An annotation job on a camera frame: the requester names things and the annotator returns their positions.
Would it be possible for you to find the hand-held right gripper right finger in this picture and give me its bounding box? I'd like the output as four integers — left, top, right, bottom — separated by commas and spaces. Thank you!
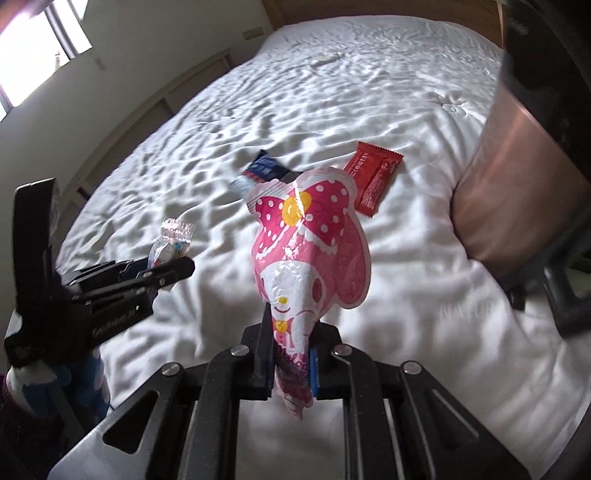
310, 322, 533, 480

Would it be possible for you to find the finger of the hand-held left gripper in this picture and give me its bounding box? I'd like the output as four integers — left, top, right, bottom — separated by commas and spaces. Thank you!
88, 257, 195, 301
69, 258, 155, 280

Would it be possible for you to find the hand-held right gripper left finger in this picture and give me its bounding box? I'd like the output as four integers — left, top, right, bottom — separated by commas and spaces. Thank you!
46, 307, 278, 480

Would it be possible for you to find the clear candy packet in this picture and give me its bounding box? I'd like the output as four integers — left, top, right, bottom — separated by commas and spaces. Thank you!
148, 217, 193, 292

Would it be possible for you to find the pink character snack packet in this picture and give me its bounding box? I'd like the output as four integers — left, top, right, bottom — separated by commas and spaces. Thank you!
245, 166, 372, 422

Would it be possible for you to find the small red snack bar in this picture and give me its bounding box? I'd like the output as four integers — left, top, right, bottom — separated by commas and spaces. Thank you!
356, 154, 404, 216

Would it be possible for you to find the blue silver snack packet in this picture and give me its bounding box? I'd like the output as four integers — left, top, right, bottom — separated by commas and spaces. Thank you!
229, 148, 301, 200

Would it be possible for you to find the square red snack packet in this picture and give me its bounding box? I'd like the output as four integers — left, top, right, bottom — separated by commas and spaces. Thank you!
344, 141, 393, 195

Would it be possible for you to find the window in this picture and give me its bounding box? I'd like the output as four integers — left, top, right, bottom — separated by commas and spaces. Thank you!
0, 0, 94, 121

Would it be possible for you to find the white quilted bed cover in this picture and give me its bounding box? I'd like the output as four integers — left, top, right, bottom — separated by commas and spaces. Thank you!
55, 16, 591, 480

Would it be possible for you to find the copper black electric kettle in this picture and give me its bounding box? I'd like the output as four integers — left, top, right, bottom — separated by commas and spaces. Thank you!
451, 0, 591, 339

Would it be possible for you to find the wooden headboard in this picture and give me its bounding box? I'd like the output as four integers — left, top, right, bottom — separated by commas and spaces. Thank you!
262, 0, 505, 47

